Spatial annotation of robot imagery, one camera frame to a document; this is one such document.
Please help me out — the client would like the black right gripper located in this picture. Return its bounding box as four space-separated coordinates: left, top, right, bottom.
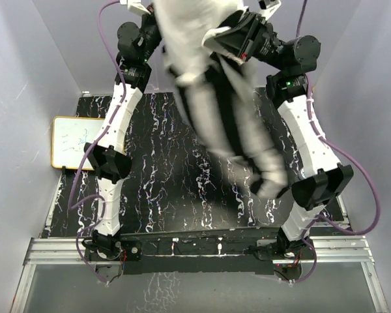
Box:
208 11 291 72

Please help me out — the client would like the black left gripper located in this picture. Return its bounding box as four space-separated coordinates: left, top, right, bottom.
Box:
141 4 194 65

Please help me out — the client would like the white pillow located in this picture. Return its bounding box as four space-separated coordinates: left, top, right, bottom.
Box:
150 0 248 85

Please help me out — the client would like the black white striped pillowcase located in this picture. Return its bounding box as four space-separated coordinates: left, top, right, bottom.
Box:
175 57 289 199

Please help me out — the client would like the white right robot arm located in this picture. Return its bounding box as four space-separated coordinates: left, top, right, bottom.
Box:
203 2 354 259

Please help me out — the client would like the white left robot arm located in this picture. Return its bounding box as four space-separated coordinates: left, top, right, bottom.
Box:
84 12 162 260

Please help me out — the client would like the yellow framed whiteboard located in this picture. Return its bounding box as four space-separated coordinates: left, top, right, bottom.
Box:
51 116 104 170

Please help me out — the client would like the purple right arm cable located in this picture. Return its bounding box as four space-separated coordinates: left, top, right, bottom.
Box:
293 0 383 281

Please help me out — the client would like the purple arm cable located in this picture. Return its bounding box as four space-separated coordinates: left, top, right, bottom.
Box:
293 0 383 281
69 0 128 284

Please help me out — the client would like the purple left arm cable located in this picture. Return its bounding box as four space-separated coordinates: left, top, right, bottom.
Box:
69 0 128 284

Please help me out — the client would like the aluminium table frame rail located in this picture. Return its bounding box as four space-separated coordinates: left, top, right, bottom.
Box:
11 229 389 312

